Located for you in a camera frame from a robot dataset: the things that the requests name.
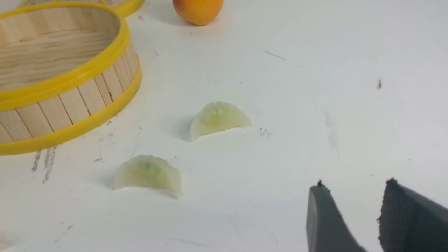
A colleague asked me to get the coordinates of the woven bamboo steamer lid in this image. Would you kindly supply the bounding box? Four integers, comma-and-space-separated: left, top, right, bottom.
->
17, 0, 144, 17

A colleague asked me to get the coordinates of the orange toy pear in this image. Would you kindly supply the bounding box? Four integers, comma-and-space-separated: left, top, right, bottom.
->
172, 0, 224, 26

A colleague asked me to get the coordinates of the pale green dumpling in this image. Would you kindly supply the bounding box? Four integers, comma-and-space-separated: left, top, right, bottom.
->
190, 101, 252, 141
114, 155, 183, 198

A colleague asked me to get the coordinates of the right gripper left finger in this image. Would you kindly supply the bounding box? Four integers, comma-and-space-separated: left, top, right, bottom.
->
306, 180, 365, 252

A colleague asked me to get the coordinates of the bamboo steamer tray yellow rim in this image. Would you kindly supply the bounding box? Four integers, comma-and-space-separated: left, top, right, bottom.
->
0, 1, 142, 156

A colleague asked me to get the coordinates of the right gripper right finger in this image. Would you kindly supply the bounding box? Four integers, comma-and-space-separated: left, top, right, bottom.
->
378, 178, 448, 252

